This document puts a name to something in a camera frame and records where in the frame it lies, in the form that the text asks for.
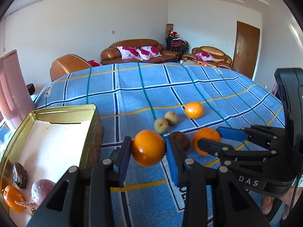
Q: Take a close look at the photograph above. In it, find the person's hand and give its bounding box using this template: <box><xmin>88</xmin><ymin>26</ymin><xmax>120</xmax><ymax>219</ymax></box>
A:
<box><xmin>260</xmin><ymin>187</ymin><xmax>302</xmax><ymax>220</ymax></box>

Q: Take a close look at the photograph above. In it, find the dark rack with clutter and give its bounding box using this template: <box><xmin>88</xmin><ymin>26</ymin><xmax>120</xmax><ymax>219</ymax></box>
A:
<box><xmin>165</xmin><ymin>24</ymin><xmax>189</xmax><ymax>55</ymax></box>

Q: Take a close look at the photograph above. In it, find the brown leather armchair left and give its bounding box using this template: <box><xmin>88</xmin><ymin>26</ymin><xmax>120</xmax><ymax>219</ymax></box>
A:
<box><xmin>50</xmin><ymin>54</ymin><xmax>92</xmax><ymax>81</ymax></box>

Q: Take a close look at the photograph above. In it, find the pink electric kettle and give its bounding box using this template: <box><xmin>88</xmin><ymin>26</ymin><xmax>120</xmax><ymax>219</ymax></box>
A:
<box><xmin>0</xmin><ymin>50</ymin><xmax>35</xmax><ymax>131</ymax></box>

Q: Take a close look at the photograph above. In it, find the pink floral armchair cushion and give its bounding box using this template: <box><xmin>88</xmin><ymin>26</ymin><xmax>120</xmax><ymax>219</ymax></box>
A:
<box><xmin>195</xmin><ymin>52</ymin><xmax>216</xmax><ymax>61</ymax></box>

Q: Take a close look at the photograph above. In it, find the brown leather armchair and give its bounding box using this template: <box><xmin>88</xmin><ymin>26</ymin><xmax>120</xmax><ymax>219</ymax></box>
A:
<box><xmin>50</xmin><ymin>54</ymin><xmax>92</xmax><ymax>81</ymax></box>
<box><xmin>181</xmin><ymin>46</ymin><xmax>233</xmax><ymax>70</ymax></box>

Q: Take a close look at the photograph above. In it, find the blue plaid tablecloth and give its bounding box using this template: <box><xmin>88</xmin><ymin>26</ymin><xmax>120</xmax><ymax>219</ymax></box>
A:
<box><xmin>32</xmin><ymin>63</ymin><xmax>284</xmax><ymax>226</ymax></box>

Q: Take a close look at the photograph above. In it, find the brown leather sofa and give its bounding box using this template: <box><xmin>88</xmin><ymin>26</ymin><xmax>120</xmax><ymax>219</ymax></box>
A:
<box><xmin>101</xmin><ymin>39</ymin><xmax>181</xmax><ymax>65</ymax></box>

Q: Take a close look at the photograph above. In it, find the wrinkled orange tangerine with stem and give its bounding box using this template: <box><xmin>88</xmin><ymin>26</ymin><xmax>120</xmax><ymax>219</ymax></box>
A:
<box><xmin>3</xmin><ymin>186</ymin><xmax>26</xmax><ymax>212</ymax></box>

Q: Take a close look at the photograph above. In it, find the pink floral cushion right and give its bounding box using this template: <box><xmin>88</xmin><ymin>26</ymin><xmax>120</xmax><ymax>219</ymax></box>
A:
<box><xmin>137</xmin><ymin>46</ymin><xmax>162</xmax><ymax>61</ymax></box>

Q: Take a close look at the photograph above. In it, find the small smooth orange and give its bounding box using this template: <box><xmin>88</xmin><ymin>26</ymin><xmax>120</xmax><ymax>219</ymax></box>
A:
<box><xmin>131</xmin><ymin>130</ymin><xmax>165</xmax><ymax>167</ymax></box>

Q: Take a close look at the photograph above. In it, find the brown wooden door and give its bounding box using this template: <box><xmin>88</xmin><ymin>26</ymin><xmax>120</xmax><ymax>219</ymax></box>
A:
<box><xmin>233</xmin><ymin>21</ymin><xmax>260</xmax><ymax>79</ymax></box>

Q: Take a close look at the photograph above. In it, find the brown leather armchair right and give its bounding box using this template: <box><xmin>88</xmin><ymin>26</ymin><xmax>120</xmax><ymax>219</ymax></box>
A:
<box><xmin>181</xmin><ymin>46</ymin><xmax>233</xmax><ymax>70</ymax></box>

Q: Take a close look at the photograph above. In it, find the rotten brown mangosteen front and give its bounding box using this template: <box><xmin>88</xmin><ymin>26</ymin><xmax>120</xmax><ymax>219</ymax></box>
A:
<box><xmin>12</xmin><ymin>162</ymin><xmax>28</xmax><ymax>189</ymax></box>

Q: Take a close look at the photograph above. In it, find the purple red onion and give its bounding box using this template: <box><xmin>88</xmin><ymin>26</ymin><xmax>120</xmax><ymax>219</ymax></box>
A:
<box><xmin>15</xmin><ymin>179</ymin><xmax>57</xmax><ymax>214</ymax></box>

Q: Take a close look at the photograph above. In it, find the white wall air conditioner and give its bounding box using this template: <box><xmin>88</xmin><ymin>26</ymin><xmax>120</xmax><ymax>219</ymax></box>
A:
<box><xmin>4</xmin><ymin>0</ymin><xmax>42</xmax><ymax>18</ymax></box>

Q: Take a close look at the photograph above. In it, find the pink floral cushion left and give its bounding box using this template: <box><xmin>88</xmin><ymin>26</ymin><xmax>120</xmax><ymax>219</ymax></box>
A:
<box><xmin>117</xmin><ymin>46</ymin><xmax>142</xmax><ymax>61</ymax></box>

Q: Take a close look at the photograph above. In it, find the dark stool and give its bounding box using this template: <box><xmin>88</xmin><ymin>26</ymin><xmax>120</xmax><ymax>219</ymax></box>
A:
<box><xmin>26</xmin><ymin>84</ymin><xmax>35</xmax><ymax>95</ymax></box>

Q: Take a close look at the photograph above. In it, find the gold metal tin box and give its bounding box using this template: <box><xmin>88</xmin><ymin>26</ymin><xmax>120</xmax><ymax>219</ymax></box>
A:
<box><xmin>0</xmin><ymin>103</ymin><xmax>105</xmax><ymax>227</ymax></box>

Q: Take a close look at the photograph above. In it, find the large orange tangerine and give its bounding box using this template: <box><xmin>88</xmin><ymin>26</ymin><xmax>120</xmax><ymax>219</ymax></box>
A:
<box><xmin>193</xmin><ymin>128</ymin><xmax>221</xmax><ymax>156</ymax></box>

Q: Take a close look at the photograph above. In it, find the dark rotten fruit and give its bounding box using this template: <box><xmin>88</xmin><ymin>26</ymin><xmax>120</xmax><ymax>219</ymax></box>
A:
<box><xmin>169</xmin><ymin>131</ymin><xmax>191</xmax><ymax>154</ymax></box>

